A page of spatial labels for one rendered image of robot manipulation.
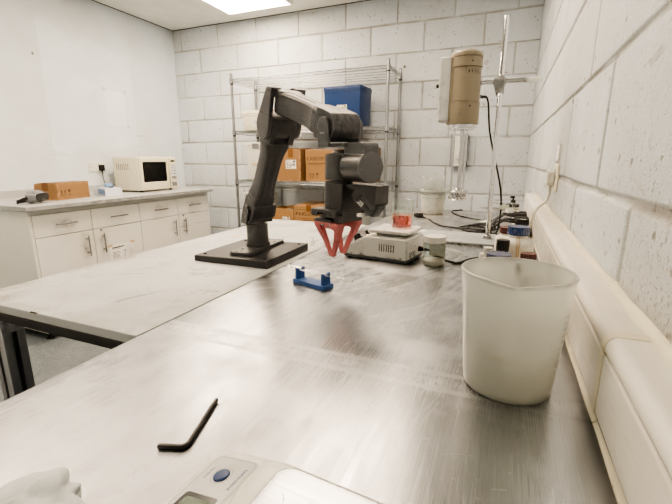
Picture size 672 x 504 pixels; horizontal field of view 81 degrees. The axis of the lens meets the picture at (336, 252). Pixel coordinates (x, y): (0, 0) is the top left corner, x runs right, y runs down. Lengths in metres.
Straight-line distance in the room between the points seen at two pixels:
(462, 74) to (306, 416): 1.19
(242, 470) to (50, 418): 0.26
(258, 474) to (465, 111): 1.24
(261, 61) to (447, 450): 3.99
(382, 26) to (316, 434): 3.54
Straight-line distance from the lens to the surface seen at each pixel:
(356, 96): 3.37
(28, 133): 3.79
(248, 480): 0.37
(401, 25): 3.74
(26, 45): 3.92
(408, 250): 1.08
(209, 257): 1.15
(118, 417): 0.53
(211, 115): 4.51
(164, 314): 0.80
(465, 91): 1.43
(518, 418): 0.52
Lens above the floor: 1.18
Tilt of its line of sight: 13 degrees down
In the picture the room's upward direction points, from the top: straight up
